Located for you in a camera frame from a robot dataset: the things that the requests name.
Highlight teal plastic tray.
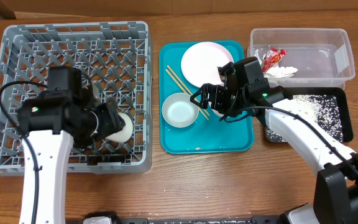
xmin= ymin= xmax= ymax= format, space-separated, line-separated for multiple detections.
xmin=158 ymin=42 xmax=255 ymax=154

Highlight grey bowl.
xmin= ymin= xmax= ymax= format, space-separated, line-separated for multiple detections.
xmin=162 ymin=93 xmax=199 ymax=128

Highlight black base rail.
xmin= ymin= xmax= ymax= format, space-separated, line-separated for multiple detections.
xmin=82 ymin=211 xmax=291 ymax=224

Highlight wooden chopstick lower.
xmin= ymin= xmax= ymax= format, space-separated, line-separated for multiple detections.
xmin=165 ymin=69 xmax=209 ymax=121

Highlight pink bowl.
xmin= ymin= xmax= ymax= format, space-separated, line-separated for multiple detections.
xmin=209 ymin=102 xmax=224 ymax=118

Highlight black waste tray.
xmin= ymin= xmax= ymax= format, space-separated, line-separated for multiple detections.
xmin=263 ymin=86 xmax=354 ymax=144

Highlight wooden chopstick upper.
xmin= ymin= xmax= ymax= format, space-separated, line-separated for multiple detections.
xmin=166 ymin=65 xmax=210 ymax=117

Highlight rice and food leftovers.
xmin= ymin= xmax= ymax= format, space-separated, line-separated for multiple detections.
xmin=265 ymin=95 xmax=344 ymax=142

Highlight clear plastic bin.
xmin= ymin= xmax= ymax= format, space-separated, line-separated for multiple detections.
xmin=247 ymin=28 xmax=356 ymax=89

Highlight grey plastic dishwasher rack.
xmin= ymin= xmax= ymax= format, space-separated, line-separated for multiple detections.
xmin=0 ymin=21 xmax=152 ymax=176

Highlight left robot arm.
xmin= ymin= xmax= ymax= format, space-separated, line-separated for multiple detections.
xmin=17 ymin=66 xmax=134 ymax=223

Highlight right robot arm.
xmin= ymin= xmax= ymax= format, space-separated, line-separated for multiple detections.
xmin=190 ymin=83 xmax=358 ymax=223

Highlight red snack wrapper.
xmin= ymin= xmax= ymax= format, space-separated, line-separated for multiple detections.
xmin=262 ymin=48 xmax=287 ymax=73

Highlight large pink plate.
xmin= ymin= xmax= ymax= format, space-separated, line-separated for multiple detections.
xmin=181 ymin=42 xmax=234 ymax=88

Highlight white cup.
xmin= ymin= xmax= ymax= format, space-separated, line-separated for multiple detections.
xmin=104 ymin=111 xmax=134 ymax=144

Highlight wooden chopstick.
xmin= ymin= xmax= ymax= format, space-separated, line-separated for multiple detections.
xmin=165 ymin=69 xmax=209 ymax=121
xmin=166 ymin=65 xmax=210 ymax=117

